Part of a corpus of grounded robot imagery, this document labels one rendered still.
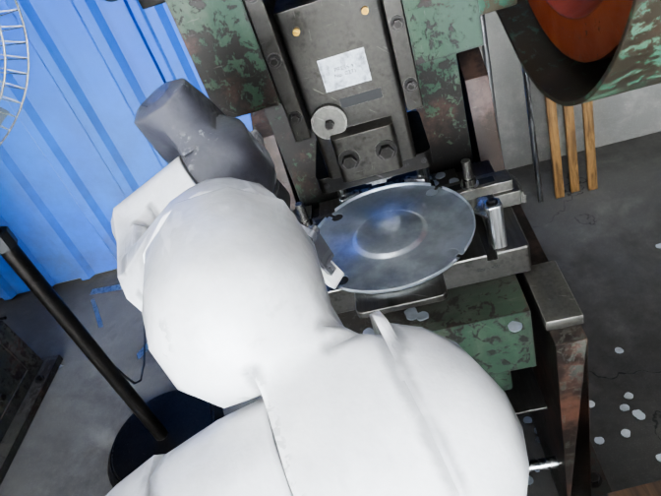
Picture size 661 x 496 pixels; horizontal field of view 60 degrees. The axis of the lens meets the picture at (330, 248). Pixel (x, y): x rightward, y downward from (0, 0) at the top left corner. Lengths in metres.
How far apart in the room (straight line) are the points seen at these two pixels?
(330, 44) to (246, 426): 0.67
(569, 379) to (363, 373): 0.81
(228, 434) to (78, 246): 2.52
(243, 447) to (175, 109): 0.42
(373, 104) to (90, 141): 1.70
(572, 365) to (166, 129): 0.73
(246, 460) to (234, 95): 0.65
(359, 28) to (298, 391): 0.66
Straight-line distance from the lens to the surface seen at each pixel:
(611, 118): 2.55
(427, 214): 1.01
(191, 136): 0.61
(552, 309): 1.00
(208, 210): 0.32
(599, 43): 0.85
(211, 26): 0.83
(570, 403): 1.11
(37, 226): 2.79
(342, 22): 0.86
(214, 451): 0.29
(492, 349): 1.05
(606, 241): 2.11
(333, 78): 0.89
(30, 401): 2.42
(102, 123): 2.40
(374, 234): 0.98
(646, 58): 0.72
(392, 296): 0.87
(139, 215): 0.60
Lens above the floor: 1.37
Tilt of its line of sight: 36 degrees down
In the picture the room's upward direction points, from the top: 21 degrees counter-clockwise
